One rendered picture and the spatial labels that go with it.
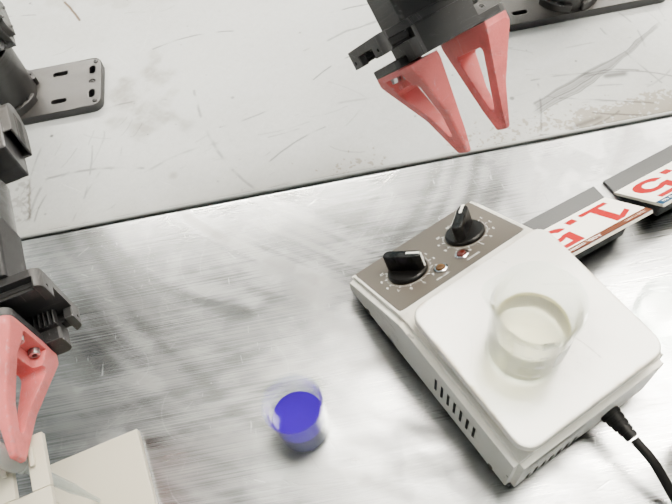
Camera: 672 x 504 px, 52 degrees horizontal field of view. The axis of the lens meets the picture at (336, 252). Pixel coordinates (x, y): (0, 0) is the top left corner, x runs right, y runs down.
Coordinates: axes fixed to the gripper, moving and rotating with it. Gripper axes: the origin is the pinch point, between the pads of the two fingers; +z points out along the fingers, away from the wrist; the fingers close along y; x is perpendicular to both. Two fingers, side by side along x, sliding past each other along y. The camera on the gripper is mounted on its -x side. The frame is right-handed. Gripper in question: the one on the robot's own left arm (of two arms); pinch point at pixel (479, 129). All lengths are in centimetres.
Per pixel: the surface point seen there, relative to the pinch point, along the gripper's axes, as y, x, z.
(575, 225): 6.4, 4.6, 11.9
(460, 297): -7.8, -1.9, 9.0
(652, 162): 17.2, 6.6, 11.8
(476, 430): -11.9, -3.7, 16.8
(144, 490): -33.4, 6.8, 11.1
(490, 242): -2.2, 2.2, 8.2
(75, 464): -37.1, 10.0, 7.5
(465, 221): -2.5, 3.8, 6.2
